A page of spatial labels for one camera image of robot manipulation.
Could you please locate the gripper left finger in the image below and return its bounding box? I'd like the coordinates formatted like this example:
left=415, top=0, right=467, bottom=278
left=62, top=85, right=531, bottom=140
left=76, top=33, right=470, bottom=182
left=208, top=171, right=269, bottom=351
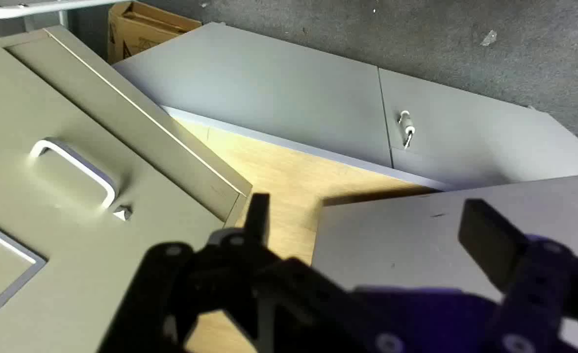
left=98, top=193, right=382, bottom=353

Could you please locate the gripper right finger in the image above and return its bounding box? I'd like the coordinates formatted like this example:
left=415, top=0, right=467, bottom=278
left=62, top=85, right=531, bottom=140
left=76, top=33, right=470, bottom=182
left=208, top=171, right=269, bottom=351
left=458, top=198, right=578, bottom=353

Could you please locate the beige metal filing cabinet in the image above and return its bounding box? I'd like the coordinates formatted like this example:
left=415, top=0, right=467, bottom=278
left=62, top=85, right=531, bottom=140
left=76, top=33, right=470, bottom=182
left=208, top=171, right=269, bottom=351
left=0, top=25, right=253, bottom=353

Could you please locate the grey cabinet door with lock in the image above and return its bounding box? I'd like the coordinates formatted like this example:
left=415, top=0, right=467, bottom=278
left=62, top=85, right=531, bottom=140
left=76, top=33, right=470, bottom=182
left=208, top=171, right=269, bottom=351
left=378, top=67, right=578, bottom=191

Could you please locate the beige filing cabinet drawer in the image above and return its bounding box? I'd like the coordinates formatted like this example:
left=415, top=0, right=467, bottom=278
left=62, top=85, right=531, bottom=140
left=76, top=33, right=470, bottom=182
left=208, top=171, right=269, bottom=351
left=0, top=37, right=253, bottom=353

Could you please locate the grey two-door cabinet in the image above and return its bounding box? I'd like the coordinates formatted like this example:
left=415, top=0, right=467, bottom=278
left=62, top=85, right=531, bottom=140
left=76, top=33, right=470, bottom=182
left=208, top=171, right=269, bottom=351
left=112, top=22, right=578, bottom=193

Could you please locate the grey flat panel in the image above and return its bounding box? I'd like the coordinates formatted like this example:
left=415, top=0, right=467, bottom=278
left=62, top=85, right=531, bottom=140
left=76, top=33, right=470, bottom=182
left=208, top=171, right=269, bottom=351
left=310, top=173, right=578, bottom=353

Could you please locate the cardboard box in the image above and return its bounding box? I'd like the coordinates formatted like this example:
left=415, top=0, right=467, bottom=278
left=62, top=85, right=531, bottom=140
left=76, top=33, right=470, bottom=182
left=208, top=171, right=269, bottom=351
left=107, top=0, right=202, bottom=65

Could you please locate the white tube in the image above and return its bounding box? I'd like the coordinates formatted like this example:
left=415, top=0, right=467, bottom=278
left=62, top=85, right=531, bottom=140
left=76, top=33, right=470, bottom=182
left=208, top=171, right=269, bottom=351
left=0, top=0, right=125, bottom=21

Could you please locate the silver drawer handle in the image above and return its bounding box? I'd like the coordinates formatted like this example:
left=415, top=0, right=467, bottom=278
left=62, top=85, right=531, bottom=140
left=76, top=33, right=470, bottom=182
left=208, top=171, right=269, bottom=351
left=29, top=138, right=119, bottom=210

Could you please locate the silver cabinet door handle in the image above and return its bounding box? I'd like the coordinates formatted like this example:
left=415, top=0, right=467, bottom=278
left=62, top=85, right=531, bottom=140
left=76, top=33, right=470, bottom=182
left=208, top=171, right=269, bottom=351
left=398, top=110, right=416, bottom=150

